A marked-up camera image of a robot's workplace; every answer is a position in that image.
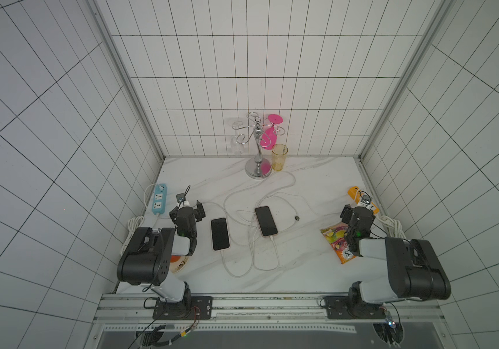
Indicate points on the teal power strip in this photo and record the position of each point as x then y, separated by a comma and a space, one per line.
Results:
159, 199

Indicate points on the clear hanging wine glass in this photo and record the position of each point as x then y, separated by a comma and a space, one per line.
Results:
238, 139

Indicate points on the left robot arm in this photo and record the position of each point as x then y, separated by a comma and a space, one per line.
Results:
147, 260

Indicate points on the aluminium mounting rail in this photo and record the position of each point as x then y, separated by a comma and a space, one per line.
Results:
251, 312

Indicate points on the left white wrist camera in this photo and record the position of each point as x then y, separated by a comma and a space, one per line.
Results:
182, 200

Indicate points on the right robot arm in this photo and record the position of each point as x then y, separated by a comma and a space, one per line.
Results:
414, 271

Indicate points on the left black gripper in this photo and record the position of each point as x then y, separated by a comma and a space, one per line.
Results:
198, 211

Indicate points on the black smartphone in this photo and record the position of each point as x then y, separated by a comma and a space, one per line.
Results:
220, 234
266, 221

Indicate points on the orange power strip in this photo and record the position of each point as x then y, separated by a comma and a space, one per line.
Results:
355, 193

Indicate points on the yellow plastic cup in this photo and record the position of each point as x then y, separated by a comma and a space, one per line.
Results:
278, 156

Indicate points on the pink hanging wine glass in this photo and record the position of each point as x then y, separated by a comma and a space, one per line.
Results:
272, 130

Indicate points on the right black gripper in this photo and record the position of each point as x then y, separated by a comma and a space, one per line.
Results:
358, 210

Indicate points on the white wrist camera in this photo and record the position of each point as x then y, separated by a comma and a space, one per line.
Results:
366, 201
182, 200

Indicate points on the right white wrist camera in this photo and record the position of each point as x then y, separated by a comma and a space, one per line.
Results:
366, 201

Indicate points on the chrome glass rack stand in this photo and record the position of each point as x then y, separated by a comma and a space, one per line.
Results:
259, 167

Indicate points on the orange snack packet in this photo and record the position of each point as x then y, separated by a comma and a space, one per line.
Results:
335, 236

